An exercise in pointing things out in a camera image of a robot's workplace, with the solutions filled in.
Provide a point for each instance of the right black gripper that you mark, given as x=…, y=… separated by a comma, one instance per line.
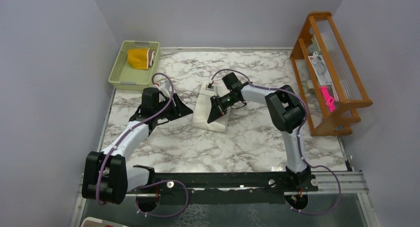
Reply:
x=215, y=110

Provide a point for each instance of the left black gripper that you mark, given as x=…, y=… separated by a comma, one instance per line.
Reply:
x=179, y=110

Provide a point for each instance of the cream white towel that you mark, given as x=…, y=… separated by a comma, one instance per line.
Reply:
x=203, y=106

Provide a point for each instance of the brown yellow bear towel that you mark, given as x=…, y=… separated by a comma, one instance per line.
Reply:
x=141, y=59

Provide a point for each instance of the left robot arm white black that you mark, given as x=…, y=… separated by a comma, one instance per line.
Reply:
x=106, y=177

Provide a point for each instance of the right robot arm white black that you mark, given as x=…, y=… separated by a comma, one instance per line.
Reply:
x=286, y=112

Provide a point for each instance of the green plastic basket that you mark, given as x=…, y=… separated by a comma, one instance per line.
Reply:
x=123, y=77

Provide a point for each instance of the white packaged item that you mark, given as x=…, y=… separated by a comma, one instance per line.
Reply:
x=321, y=71

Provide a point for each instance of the pink plastic item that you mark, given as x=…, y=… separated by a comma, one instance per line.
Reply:
x=330, y=97

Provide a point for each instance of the orange wooden rack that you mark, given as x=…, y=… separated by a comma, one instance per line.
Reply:
x=319, y=34

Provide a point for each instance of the red white box corner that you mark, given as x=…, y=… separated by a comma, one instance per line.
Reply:
x=95, y=222

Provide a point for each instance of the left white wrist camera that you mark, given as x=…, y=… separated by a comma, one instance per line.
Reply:
x=165, y=87

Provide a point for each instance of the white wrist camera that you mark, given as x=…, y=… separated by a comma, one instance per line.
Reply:
x=165, y=87
x=210, y=87

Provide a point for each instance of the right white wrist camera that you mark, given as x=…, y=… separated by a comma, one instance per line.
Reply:
x=210, y=87

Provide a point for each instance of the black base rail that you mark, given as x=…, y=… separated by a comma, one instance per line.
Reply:
x=222, y=188

